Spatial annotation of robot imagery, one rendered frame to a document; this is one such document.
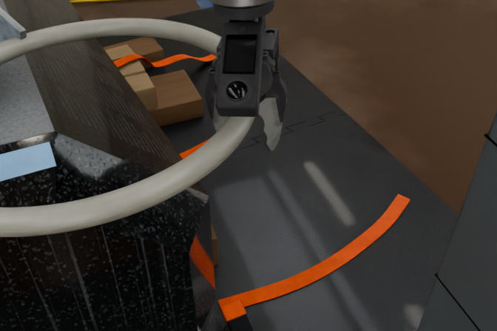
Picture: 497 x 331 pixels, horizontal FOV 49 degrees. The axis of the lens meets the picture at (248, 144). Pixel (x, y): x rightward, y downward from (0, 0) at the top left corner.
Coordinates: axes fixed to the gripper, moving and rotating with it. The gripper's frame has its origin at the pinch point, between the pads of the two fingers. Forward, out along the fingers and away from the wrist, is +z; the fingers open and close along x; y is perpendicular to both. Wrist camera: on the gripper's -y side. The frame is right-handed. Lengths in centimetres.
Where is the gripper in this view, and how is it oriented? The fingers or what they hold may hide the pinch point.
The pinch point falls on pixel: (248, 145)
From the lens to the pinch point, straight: 73.4
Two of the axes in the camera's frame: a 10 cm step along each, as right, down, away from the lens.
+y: 1.6, -6.0, 7.8
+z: 0.5, 8.0, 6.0
